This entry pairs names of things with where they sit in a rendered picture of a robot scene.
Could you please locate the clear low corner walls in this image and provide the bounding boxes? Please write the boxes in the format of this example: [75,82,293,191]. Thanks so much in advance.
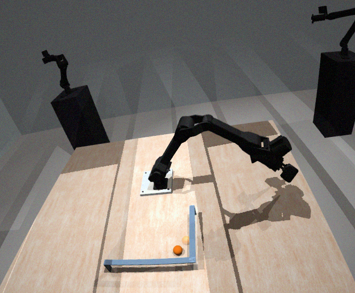
[105,211,198,273]

